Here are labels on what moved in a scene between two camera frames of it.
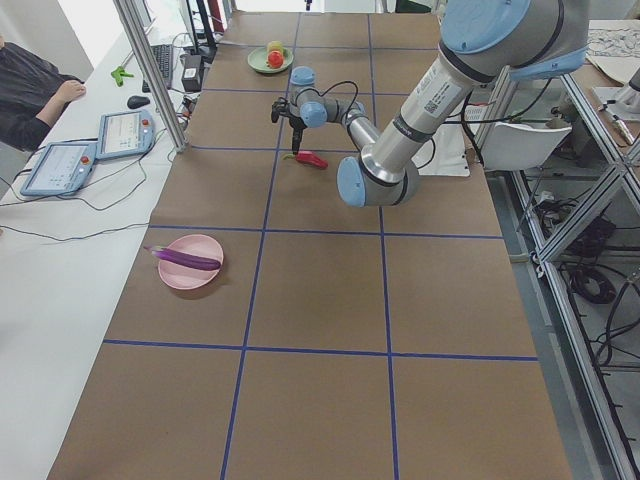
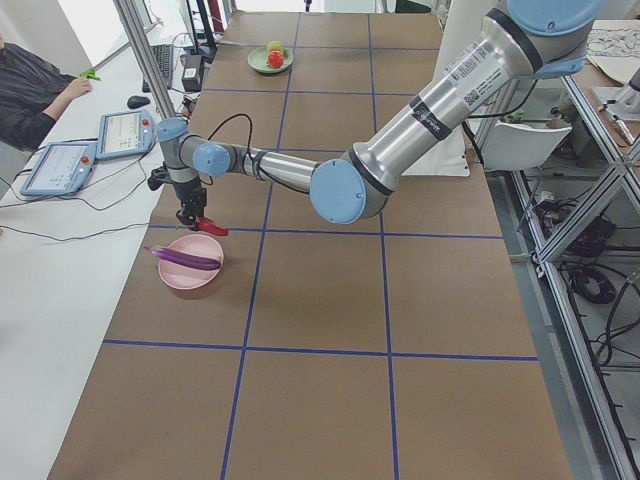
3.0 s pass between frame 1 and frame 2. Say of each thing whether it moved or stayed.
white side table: stayed
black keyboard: stayed
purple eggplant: stayed
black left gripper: moved
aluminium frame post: stayed
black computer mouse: stayed
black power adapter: stayed
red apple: stayed
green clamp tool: moved
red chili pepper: moved
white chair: stayed
